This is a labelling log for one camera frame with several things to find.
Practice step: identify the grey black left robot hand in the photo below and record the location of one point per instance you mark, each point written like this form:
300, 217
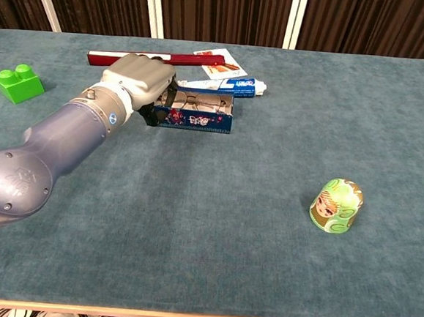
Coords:
141, 76

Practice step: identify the thin metal frame eyeglasses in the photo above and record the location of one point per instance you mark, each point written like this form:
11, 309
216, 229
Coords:
205, 103

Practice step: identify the blue glasses case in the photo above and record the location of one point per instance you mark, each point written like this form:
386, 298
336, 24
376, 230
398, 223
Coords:
200, 121

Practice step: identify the blue grey left robot arm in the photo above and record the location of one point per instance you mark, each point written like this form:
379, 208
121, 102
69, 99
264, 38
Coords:
63, 136

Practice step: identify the dark red folded fan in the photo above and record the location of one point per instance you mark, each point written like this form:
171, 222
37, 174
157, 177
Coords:
197, 59

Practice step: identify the white picture card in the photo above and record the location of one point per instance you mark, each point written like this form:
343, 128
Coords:
222, 71

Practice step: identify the blue white toothpaste tube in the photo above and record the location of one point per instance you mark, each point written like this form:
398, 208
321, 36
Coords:
239, 85

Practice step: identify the dark brown pleated curtain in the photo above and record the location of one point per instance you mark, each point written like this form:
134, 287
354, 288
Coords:
227, 13

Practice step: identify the green toy building block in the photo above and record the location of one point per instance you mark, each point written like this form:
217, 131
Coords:
19, 86

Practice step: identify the blue velvet table cloth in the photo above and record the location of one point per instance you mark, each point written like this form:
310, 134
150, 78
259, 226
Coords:
226, 258

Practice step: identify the green painted nesting doll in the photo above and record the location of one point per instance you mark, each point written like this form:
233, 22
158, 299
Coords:
334, 208

